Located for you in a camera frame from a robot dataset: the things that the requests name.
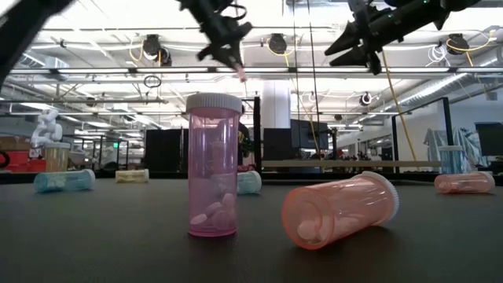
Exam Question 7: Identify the brown cardboard box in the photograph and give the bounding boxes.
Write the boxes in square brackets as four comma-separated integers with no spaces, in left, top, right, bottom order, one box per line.
[0,135,32,153]

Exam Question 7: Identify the long ceiling light strip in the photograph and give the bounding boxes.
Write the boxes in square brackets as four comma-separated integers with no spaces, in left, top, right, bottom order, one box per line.
[9,66,503,75]

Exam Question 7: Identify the black divider panel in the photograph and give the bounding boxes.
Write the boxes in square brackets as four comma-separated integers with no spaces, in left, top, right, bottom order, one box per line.
[263,127,292,161]
[144,128,188,173]

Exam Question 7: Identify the dark monitor screen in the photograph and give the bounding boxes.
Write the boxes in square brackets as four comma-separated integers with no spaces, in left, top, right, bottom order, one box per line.
[474,121,503,157]
[290,119,329,151]

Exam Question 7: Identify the blue pill bottle white cap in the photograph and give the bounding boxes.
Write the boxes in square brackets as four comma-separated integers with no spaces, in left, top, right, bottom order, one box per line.
[438,145,466,175]
[33,168,97,194]
[237,170,263,196]

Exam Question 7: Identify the thin black hanging cable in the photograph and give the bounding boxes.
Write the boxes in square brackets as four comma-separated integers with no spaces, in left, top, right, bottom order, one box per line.
[306,0,322,160]
[292,0,302,160]

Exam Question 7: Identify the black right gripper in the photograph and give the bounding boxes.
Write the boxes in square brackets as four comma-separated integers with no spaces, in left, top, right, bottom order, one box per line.
[324,0,395,76]

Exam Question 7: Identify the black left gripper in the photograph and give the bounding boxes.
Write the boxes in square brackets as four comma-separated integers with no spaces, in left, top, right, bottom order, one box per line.
[176,0,255,83]

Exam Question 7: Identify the red plastic storage bin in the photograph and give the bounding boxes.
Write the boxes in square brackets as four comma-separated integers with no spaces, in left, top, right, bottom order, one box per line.
[0,150,47,174]

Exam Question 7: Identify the silver ventilation duct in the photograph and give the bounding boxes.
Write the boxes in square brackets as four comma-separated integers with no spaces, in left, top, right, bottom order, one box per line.
[17,53,70,82]
[376,46,503,116]

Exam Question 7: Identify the hanging black cable ring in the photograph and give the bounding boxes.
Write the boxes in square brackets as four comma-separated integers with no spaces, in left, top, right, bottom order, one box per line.
[142,74,163,90]

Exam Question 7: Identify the pink pill bottle white cap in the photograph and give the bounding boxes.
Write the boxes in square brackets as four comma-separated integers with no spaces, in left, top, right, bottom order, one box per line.
[185,92,244,238]

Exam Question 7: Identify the orange pill bottle white cap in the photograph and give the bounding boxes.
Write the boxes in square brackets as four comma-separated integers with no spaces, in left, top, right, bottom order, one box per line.
[281,170,401,252]

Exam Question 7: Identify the black rig frame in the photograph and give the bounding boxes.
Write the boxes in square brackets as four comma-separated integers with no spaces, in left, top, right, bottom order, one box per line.
[253,96,452,175]

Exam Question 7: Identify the white coiled cable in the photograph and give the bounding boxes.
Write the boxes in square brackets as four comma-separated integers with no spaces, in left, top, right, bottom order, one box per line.
[427,43,450,68]

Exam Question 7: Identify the white square column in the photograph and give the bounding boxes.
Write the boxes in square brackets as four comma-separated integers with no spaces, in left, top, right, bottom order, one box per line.
[261,80,292,130]

